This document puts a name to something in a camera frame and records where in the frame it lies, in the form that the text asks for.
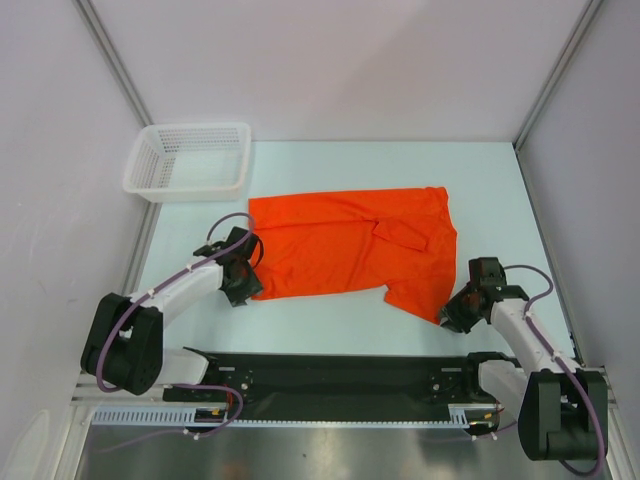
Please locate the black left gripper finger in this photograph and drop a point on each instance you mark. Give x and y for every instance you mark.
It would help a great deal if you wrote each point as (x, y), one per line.
(254, 286)
(238, 297)

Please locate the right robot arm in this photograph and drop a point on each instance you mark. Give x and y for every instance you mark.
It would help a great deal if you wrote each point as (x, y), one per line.
(560, 407)

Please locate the aluminium corner post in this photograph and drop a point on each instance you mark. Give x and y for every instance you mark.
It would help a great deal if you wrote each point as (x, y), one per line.
(560, 67)
(113, 60)

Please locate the slotted grey cable duct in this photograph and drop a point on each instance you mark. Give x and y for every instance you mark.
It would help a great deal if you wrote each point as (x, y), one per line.
(192, 417)

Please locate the white plastic mesh basket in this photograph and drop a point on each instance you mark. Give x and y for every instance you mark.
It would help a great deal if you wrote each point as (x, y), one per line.
(189, 162)

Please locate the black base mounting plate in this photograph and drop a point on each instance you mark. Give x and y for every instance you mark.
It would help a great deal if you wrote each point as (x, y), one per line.
(372, 389)

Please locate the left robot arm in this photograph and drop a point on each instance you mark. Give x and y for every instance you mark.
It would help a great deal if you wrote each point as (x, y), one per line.
(125, 348)

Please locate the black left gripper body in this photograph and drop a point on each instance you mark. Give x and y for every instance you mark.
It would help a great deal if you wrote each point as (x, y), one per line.
(242, 283)

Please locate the right aluminium corner post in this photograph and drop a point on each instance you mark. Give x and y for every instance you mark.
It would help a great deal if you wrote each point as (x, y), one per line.
(560, 67)

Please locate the left aluminium corner post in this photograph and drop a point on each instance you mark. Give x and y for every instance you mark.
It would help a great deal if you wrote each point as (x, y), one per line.
(113, 60)

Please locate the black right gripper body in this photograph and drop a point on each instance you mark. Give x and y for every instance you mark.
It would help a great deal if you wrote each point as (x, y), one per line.
(460, 314)

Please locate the orange t shirt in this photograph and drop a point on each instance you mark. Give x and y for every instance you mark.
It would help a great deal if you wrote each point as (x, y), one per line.
(340, 242)

